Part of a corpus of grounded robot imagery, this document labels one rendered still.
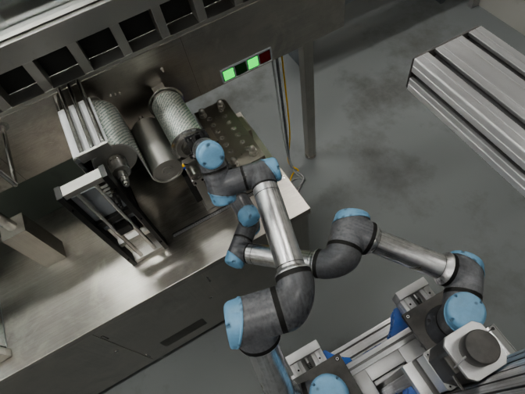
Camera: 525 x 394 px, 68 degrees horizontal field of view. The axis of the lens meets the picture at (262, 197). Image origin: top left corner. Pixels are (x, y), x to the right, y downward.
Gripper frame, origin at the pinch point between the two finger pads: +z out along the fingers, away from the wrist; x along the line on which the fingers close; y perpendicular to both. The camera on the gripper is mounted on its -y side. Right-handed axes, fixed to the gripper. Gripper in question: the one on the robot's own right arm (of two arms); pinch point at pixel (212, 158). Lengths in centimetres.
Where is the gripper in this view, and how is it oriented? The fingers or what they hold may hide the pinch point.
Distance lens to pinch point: 159.9
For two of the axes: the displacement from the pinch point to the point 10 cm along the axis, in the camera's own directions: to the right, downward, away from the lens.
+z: -4.7, -7.2, 5.0
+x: -8.7, 4.7, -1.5
